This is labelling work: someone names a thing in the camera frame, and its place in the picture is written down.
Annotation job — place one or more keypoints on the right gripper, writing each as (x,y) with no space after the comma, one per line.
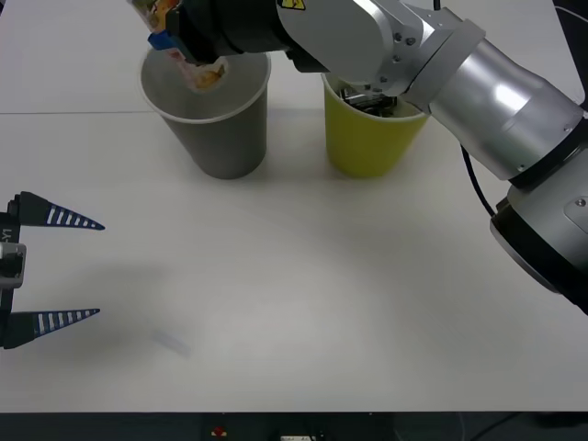
(200,27)

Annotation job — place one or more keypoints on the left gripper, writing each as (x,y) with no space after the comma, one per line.
(8,229)

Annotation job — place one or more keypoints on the plastic bottle with red cap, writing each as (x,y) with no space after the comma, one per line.
(206,78)

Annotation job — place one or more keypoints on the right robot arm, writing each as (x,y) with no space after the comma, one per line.
(496,105)

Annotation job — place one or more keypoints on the grey plastic bin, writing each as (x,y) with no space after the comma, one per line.
(220,147)

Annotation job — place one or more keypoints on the black drink can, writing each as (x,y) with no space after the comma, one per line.
(367,103)

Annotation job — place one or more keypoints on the yellow-green plastic bin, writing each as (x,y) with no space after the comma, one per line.
(363,147)

